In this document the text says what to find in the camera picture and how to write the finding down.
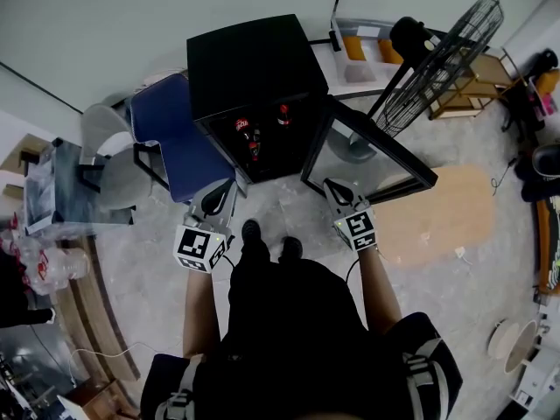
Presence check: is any person's black shoe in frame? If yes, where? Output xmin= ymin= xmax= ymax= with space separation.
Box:
xmin=241 ymin=219 xmax=263 ymax=242
xmin=282 ymin=236 xmax=303 ymax=260

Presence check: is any person's body in black clothes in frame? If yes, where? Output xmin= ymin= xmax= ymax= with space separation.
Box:
xmin=139 ymin=234 xmax=464 ymax=420

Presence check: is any white round disc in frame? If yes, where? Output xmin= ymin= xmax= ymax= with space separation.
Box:
xmin=487 ymin=319 xmax=522 ymax=369

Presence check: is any black standing fan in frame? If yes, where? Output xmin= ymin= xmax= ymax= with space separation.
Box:
xmin=327 ymin=0 xmax=505 ymax=162

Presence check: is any person's left black shoe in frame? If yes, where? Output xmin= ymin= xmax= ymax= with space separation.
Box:
xmin=241 ymin=219 xmax=263 ymax=242

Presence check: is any beige wooden shelf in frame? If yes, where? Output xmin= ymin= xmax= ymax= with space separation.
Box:
xmin=0 ymin=133 xmax=56 ymax=200

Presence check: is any wooden rack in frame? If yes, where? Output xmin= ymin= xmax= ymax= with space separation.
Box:
xmin=428 ymin=45 xmax=522 ymax=121

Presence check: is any orange long board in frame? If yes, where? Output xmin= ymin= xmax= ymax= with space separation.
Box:
xmin=535 ymin=199 xmax=560 ymax=297

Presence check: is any black bag pile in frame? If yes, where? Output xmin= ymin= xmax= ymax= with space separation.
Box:
xmin=514 ymin=155 xmax=560 ymax=203

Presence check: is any grey harness strap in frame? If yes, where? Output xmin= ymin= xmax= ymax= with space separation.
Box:
xmin=155 ymin=354 xmax=207 ymax=420
xmin=401 ymin=337 xmax=450 ymax=420

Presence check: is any black stand with bags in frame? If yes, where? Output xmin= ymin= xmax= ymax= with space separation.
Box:
xmin=500 ymin=48 xmax=560 ymax=144

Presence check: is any person's right forearm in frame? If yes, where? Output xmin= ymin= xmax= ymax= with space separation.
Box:
xmin=357 ymin=245 xmax=403 ymax=334

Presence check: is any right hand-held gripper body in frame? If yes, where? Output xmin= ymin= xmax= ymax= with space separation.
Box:
xmin=331 ymin=196 xmax=379 ymax=252

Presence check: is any curved wooden plank platform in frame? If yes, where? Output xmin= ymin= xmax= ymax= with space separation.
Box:
xmin=52 ymin=234 xmax=141 ymax=382

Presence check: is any beige round bowl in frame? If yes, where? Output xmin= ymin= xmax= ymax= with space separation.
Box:
xmin=503 ymin=320 xmax=539 ymax=375

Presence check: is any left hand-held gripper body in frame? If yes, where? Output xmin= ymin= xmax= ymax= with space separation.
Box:
xmin=173 ymin=209 xmax=236 ymax=274

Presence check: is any person's right black shoe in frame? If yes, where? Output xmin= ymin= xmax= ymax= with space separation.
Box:
xmin=282 ymin=236 xmax=303 ymax=260

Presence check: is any black bin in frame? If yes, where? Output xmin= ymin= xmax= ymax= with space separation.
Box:
xmin=531 ymin=143 xmax=560 ymax=179

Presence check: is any glossy grey side table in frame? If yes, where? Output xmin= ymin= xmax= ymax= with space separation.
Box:
xmin=24 ymin=136 xmax=137 ymax=235

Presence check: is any person's left forearm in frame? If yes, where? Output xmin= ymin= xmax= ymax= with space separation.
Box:
xmin=181 ymin=269 xmax=222 ymax=359

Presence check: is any bag of clear plastic bottles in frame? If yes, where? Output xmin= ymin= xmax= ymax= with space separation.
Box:
xmin=0 ymin=212 xmax=91 ymax=297

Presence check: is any beige cloth bag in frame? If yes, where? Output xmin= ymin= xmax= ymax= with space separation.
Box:
xmin=139 ymin=68 xmax=189 ymax=91

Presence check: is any blue chair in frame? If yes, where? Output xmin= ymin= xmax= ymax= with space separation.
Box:
xmin=129 ymin=73 xmax=249 ymax=204

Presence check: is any white floor cable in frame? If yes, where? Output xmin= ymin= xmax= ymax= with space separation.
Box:
xmin=68 ymin=341 xmax=185 ymax=389

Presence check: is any black mini fridge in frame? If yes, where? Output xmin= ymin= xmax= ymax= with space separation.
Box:
xmin=186 ymin=14 xmax=438 ymax=205

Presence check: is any orange packet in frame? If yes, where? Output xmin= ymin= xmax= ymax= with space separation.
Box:
xmin=342 ymin=36 xmax=364 ymax=60
xmin=378 ymin=39 xmax=403 ymax=65

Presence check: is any grey chair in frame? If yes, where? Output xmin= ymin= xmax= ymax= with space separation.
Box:
xmin=79 ymin=102 xmax=154 ymax=212

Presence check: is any clear plastic storage box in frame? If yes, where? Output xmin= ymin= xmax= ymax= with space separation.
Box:
xmin=330 ymin=17 xmax=408 ymax=98

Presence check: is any light wooden low table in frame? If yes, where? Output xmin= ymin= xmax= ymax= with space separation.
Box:
xmin=374 ymin=163 xmax=498 ymax=270

